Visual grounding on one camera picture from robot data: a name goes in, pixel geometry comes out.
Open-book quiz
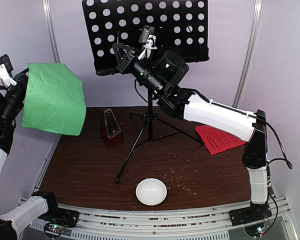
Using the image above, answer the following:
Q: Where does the left aluminium frame post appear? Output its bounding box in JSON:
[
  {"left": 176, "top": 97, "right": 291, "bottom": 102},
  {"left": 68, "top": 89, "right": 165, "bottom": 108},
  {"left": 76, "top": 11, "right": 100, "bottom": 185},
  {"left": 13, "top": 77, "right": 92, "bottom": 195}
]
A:
[{"left": 42, "top": 0, "right": 60, "bottom": 63}]

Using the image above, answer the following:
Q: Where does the white ceramic bowl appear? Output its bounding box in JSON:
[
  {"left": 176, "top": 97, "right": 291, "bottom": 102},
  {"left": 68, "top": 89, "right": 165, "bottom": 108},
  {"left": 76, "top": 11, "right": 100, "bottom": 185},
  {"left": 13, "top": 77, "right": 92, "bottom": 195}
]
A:
[{"left": 135, "top": 178, "right": 168, "bottom": 206}]

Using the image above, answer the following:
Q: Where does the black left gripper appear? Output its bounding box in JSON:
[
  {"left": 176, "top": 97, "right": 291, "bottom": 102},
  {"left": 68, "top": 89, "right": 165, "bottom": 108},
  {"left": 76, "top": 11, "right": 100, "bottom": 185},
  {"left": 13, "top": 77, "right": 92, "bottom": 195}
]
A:
[{"left": 0, "top": 63, "right": 37, "bottom": 121}]

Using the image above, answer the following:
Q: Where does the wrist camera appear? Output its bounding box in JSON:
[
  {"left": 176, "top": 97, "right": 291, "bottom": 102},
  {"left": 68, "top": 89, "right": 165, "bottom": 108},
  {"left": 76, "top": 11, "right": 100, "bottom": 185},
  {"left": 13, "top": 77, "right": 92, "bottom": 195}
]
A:
[
  {"left": 0, "top": 53, "right": 18, "bottom": 88},
  {"left": 137, "top": 24, "right": 158, "bottom": 61}
]

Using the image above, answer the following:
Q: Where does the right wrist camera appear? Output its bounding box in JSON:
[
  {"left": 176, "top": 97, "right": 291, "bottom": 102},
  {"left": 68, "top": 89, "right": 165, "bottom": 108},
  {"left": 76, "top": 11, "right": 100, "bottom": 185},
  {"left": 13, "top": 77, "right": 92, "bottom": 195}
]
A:
[{"left": 137, "top": 24, "right": 158, "bottom": 61}]

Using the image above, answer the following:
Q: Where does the clear plastic metronome cover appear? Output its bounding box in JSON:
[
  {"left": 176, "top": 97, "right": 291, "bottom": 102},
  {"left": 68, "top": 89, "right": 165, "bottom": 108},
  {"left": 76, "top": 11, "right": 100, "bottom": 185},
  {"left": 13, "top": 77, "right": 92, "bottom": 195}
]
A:
[{"left": 103, "top": 108, "right": 122, "bottom": 139}]

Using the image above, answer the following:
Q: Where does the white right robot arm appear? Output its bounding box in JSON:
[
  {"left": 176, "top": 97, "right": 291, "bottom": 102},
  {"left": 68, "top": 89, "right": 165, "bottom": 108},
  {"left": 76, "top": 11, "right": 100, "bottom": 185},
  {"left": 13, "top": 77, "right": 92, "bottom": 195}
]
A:
[{"left": 112, "top": 43, "right": 272, "bottom": 226}]

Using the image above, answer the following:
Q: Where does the dark red wooden metronome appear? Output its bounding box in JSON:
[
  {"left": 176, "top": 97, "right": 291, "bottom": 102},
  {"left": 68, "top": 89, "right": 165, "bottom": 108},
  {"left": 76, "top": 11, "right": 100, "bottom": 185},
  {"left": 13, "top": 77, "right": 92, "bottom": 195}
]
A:
[{"left": 100, "top": 108, "right": 125, "bottom": 148}]

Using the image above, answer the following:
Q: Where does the red paper sheet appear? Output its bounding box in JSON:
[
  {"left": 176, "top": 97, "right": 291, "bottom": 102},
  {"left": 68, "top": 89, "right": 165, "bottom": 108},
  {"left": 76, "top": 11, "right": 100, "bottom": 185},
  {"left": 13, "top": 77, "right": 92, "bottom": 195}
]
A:
[{"left": 195, "top": 125, "right": 246, "bottom": 156}]

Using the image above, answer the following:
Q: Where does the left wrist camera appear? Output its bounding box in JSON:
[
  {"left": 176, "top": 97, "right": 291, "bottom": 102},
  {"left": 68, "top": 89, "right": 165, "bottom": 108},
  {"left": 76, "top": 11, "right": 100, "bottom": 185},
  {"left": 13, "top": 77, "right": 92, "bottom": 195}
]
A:
[{"left": 0, "top": 53, "right": 18, "bottom": 88}]

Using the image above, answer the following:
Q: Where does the aluminium front rail base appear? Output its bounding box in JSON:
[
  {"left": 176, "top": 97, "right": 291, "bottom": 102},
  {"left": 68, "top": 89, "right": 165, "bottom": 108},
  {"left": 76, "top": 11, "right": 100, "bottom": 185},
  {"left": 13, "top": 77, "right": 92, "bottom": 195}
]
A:
[{"left": 19, "top": 197, "right": 300, "bottom": 240}]

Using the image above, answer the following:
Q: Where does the black music stand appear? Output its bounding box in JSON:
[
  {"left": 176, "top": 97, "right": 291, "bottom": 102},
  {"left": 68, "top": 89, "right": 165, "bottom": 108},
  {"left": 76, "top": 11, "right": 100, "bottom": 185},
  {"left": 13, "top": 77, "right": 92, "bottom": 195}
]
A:
[{"left": 81, "top": 0, "right": 211, "bottom": 185}]

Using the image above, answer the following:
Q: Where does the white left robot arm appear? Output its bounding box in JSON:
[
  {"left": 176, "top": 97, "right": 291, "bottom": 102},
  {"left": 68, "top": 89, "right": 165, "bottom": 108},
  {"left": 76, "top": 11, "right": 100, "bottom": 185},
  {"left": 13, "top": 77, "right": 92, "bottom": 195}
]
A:
[{"left": 0, "top": 64, "right": 79, "bottom": 240}]

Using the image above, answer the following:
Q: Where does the green paper sheet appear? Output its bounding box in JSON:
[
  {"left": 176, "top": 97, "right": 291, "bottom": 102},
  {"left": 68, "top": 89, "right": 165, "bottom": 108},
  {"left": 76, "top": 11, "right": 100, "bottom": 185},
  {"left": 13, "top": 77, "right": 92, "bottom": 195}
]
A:
[{"left": 22, "top": 63, "right": 86, "bottom": 136}]

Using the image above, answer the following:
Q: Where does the aluminium frame post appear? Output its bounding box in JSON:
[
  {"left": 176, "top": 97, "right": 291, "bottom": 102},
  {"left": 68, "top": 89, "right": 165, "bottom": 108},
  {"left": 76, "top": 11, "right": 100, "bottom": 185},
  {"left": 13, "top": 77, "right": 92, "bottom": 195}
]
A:
[
  {"left": 232, "top": 0, "right": 264, "bottom": 108},
  {"left": 42, "top": 0, "right": 60, "bottom": 63}
]

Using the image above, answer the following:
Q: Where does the right aluminium frame post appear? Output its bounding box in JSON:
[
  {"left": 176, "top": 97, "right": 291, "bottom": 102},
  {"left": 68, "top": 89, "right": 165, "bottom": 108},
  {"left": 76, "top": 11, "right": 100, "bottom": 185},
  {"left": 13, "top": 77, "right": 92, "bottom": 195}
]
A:
[{"left": 232, "top": 0, "right": 264, "bottom": 108}]

